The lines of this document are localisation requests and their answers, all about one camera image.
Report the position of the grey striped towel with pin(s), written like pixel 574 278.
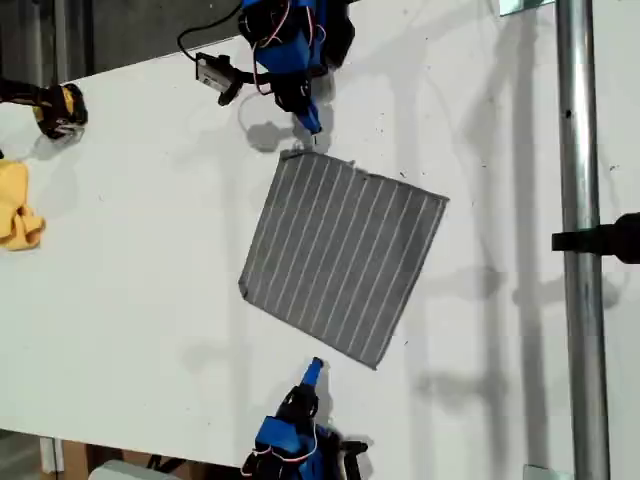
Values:
pixel 340 255

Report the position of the white box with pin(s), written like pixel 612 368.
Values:
pixel 120 471

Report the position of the white table leg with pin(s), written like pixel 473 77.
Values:
pixel 51 455

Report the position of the yellow cloth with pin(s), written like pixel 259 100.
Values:
pixel 15 210

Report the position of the black clamp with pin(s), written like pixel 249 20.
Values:
pixel 600 239

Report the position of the black camera box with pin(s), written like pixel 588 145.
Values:
pixel 212 75
pixel 352 457

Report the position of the steel post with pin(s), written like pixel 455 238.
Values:
pixel 582 325

